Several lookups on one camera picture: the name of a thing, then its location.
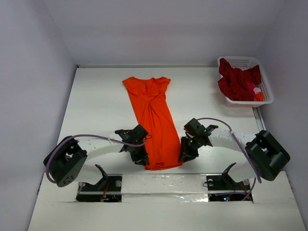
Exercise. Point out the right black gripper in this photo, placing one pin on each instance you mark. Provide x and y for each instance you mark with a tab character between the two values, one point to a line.
188	151

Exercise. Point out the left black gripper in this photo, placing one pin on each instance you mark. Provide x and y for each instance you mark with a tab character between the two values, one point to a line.
141	159

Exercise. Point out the orange t shirt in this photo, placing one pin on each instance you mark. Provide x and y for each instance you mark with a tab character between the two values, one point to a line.
148	100

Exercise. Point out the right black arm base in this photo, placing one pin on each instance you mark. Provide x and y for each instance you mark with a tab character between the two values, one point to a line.
221	188

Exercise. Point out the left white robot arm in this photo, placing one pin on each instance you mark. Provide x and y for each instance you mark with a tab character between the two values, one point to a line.
66	163

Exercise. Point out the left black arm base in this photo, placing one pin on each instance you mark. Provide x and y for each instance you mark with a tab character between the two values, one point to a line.
111	193

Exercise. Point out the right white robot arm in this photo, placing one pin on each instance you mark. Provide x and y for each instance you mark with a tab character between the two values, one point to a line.
265	157

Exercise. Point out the dark red t shirt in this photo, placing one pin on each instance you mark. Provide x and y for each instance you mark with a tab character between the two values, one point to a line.
233	81

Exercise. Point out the small orange cloth in basket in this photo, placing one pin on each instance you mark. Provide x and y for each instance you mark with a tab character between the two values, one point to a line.
259	97

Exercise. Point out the pink cloth in basket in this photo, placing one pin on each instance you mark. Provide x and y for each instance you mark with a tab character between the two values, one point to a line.
252	88

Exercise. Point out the white plastic basket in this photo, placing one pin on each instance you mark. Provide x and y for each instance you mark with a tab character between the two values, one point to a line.
244	63

